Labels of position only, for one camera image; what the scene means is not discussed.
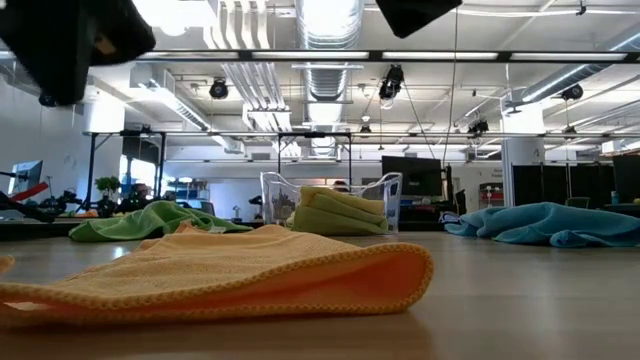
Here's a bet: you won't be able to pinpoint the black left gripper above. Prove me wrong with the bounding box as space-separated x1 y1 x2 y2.
0 0 96 108

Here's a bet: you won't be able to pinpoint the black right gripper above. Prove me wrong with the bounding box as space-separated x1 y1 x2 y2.
374 0 464 40

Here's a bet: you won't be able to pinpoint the lime green microfiber towel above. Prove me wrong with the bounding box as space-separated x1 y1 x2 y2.
291 193 390 237

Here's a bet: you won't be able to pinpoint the orange microfiber towel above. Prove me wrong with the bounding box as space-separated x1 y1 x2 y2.
0 223 435 330

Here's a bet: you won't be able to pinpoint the blue microfiber towel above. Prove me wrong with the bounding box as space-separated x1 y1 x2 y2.
439 201 640 250

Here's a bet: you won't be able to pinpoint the black overhead light bar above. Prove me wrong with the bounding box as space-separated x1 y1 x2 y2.
89 48 640 65

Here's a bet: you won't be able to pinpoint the silver-backed monitor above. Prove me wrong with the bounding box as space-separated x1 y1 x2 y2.
7 159 44 196

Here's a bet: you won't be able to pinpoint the red angled bar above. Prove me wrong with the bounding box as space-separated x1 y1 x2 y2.
9 180 51 204

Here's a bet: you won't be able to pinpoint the background potted plant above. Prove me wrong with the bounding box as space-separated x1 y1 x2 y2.
94 175 122 219

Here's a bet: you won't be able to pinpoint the black monitor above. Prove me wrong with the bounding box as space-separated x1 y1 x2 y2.
381 155 444 197

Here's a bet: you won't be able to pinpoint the red shelf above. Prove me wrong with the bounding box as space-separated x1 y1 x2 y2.
478 182 504 210

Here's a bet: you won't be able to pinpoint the black partition panels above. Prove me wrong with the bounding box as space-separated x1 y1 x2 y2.
512 163 616 207

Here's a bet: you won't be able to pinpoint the clear plastic bin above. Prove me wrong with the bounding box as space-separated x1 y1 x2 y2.
259 171 404 237

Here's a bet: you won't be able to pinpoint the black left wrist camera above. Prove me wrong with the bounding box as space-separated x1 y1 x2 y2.
88 0 157 67

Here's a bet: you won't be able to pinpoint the silver ventilation duct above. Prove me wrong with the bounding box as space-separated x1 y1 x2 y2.
293 0 366 104

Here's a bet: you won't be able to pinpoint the black workstation frame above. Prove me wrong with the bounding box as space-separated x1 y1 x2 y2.
82 129 167 211

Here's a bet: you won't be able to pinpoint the black metal table frame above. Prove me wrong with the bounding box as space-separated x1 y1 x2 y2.
0 218 446 242

